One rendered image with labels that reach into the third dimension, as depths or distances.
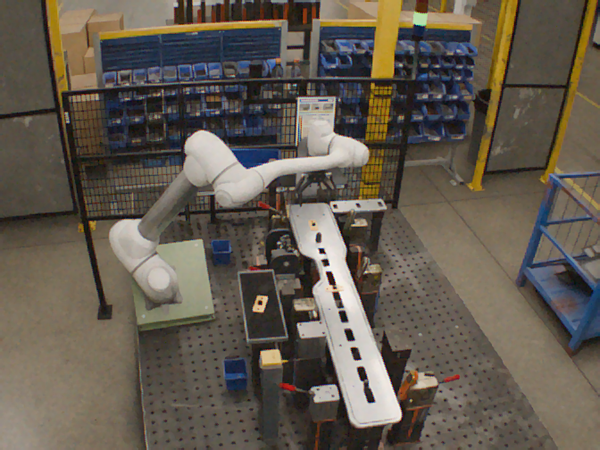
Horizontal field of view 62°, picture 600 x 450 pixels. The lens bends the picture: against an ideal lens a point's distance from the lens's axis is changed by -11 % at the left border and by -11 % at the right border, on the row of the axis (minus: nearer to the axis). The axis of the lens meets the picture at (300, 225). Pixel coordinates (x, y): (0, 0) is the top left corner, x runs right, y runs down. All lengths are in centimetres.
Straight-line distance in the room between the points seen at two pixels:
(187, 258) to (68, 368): 125
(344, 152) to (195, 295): 94
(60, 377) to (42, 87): 200
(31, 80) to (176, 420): 268
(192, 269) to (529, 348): 228
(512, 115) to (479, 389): 323
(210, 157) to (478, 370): 149
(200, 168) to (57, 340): 197
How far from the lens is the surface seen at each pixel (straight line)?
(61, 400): 338
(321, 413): 195
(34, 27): 401
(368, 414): 195
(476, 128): 567
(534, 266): 427
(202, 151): 207
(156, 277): 236
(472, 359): 264
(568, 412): 359
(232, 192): 202
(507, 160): 547
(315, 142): 245
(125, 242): 241
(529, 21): 498
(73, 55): 643
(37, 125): 426
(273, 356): 187
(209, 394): 236
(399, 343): 215
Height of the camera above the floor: 255
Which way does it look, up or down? 35 degrees down
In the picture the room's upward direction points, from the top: 3 degrees clockwise
